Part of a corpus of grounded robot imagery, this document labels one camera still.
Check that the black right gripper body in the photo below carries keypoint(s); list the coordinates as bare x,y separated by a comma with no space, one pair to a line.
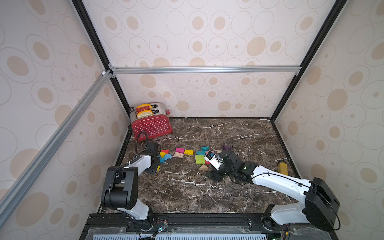
218,172

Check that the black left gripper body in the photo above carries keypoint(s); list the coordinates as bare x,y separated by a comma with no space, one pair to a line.
153,168

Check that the magenta rectangular block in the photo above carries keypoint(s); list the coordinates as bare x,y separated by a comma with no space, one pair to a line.
180,150

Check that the natural wood triangular block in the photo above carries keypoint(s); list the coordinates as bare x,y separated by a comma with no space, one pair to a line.
204,168

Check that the lime green block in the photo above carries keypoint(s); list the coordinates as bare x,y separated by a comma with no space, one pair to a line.
200,161
200,157

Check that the teal triangular block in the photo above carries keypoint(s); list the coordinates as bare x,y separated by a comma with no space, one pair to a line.
205,149

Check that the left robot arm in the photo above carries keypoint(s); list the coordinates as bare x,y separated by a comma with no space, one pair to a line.
121,188

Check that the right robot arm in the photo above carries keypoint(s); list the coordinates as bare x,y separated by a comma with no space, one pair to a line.
316,203

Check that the light blue triangular block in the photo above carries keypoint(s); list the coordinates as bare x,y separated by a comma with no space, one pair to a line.
167,156

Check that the red polka dot toy toaster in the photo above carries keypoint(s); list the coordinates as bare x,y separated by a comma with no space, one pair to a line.
156,125

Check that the yellow toy bottle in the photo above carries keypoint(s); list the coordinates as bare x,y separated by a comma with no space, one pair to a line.
283,167

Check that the toy bread slice front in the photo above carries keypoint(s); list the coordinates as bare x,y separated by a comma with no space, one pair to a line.
144,114

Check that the toy bread slice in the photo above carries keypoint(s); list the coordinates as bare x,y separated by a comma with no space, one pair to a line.
144,114
146,107

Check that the toy bread slice rear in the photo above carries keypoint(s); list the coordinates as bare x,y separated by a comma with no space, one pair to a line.
146,107

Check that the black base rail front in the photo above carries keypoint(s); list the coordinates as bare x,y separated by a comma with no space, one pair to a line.
196,227

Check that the silver aluminium rail left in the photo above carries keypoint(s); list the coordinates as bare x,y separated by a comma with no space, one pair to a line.
28,177

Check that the silver aluminium rail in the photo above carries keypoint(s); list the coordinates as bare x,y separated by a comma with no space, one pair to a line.
28,177
206,70

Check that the silver aluminium rail back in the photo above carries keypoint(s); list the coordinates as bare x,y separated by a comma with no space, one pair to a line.
206,70

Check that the black corner frame post left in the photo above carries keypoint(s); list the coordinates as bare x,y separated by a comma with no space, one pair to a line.
83,14

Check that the black corner frame post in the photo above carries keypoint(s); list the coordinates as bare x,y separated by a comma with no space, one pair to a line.
319,39
83,14

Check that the black corner frame post right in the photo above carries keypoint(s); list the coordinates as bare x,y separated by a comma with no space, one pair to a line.
319,39

